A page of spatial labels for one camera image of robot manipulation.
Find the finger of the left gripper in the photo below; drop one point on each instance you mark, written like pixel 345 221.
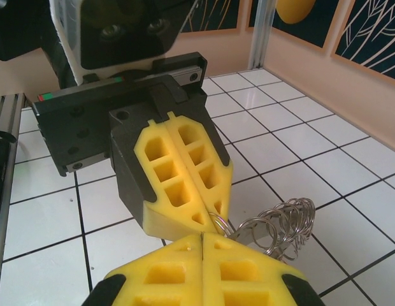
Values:
pixel 216 153
pixel 130 165

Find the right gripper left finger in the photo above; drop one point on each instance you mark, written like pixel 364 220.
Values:
pixel 159 280

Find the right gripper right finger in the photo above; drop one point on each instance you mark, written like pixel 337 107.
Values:
pixel 248 280

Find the small steel keyring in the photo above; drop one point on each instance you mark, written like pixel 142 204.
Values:
pixel 248 221
pixel 313 220
pixel 220 214

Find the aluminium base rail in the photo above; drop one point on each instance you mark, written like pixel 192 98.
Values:
pixel 6 108

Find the aluminium corner post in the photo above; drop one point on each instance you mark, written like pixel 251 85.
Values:
pixel 261 32

